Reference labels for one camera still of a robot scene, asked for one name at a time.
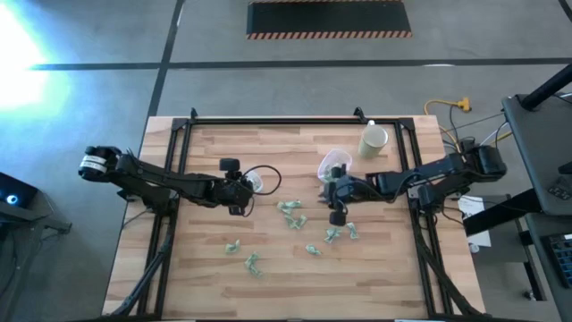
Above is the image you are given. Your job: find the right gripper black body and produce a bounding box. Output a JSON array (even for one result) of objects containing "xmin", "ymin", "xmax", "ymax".
[{"xmin": 330, "ymin": 164, "xmax": 372, "ymax": 227}]

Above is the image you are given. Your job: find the yellow extension cord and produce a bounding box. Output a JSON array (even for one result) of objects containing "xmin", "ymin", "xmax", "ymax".
[{"xmin": 423, "ymin": 97, "xmax": 514, "ymax": 153}]

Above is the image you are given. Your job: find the black hazard-striped floor mat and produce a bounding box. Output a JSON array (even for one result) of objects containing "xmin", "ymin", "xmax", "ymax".
[{"xmin": 246, "ymin": 0, "xmax": 413, "ymax": 40}]

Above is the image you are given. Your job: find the beige can with clear lid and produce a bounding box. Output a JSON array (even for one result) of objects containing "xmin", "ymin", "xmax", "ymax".
[{"xmin": 357, "ymin": 119, "xmax": 389, "ymax": 159}]

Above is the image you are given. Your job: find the dark grey low desk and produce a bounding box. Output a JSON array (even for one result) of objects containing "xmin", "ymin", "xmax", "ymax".
[{"xmin": 520, "ymin": 211, "xmax": 572, "ymax": 322}]

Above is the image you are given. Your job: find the black looped wrist cable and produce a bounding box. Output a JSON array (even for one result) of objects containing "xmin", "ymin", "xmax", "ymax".
[{"xmin": 242, "ymin": 165, "xmax": 283, "ymax": 197}]

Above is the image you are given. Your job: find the black pole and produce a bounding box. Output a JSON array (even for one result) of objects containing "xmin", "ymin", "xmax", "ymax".
[{"xmin": 519, "ymin": 62, "xmax": 572, "ymax": 112}]

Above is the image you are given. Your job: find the black keypad device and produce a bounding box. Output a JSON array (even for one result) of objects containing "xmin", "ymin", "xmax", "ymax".
[{"xmin": 547, "ymin": 173, "xmax": 572, "ymax": 201}]

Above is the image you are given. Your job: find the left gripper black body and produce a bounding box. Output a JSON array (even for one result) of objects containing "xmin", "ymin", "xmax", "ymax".
[{"xmin": 212, "ymin": 157, "xmax": 248, "ymax": 217}]

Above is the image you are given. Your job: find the large clear plastic container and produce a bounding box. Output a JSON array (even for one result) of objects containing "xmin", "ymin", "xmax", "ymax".
[{"xmin": 316, "ymin": 148, "xmax": 353, "ymax": 184}]

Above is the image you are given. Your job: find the white paper sheet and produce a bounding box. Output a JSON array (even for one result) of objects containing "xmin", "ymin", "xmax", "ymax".
[{"xmin": 458, "ymin": 195, "xmax": 492, "ymax": 250}]

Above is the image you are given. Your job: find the black aluminium table frame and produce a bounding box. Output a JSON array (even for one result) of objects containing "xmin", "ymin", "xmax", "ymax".
[{"xmin": 106, "ymin": 106, "xmax": 486, "ymax": 321}]

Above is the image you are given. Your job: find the black device with blue light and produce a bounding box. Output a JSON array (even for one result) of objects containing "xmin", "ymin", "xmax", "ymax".
[{"xmin": 0, "ymin": 172, "xmax": 40, "ymax": 211}]

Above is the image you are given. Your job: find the black desk leg beam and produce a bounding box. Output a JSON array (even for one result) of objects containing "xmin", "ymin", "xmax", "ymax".
[{"xmin": 462, "ymin": 187, "xmax": 544, "ymax": 237}]

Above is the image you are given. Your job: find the small clear plastic container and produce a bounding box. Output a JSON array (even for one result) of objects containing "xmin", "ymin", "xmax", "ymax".
[{"xmin": 247, "ymin": 170, "xmax": 265, "ymax": 194}]

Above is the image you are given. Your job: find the black keyboard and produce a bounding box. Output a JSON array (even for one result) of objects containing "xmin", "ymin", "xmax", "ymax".
[{"xmin": 543, "ymin": 232, "xmax": 572, "ymax": 290}]

